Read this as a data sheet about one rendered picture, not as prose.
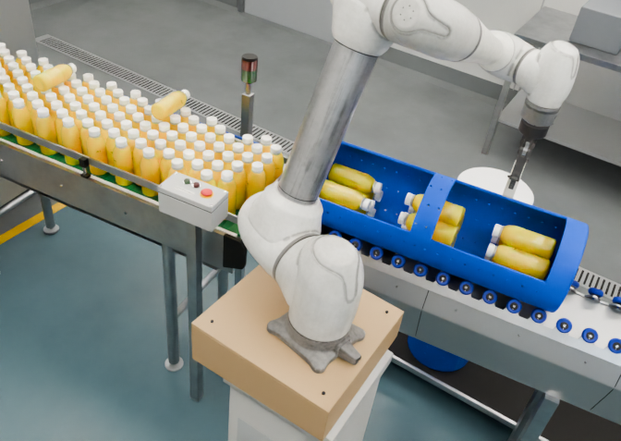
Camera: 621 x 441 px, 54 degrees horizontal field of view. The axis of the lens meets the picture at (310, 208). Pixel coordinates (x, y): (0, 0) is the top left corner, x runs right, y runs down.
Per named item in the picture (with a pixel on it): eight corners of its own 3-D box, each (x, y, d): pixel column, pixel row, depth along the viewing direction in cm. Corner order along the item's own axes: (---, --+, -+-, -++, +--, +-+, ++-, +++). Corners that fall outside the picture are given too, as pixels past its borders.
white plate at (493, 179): (540, 183, 228) (539, 185, 229) (468, 158, 237) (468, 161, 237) (526, 222, 208) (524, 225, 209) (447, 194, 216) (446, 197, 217)
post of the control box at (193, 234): (198, 402, 259) (195, 218, 197) (189, 398, 260) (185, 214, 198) (202, 395, 261) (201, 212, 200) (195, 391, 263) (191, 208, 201)
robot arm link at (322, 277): (313, 353, 138) (331, 284, 125) (268, 300, 148) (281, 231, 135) (366, 326, 147) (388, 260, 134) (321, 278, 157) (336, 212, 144)
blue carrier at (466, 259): (547, 332, 182) (583, 263, 164) (286, 229, 206) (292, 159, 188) (560, 273, 202) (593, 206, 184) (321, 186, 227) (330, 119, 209)
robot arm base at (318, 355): (331, 386, 139) (335, 372, 135) (263, 328, 149) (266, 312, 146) (379, 346, 150) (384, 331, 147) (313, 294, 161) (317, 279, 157)
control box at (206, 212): (211, 232, 193) (211, 207, 186) (158, 211, 198) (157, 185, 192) (227, 215, 200) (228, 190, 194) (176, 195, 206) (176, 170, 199)
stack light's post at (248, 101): (240, 290, 312) (249, 96, 244) (233, 287, 313) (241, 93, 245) (244, 286, 314) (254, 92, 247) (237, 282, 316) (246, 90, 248)
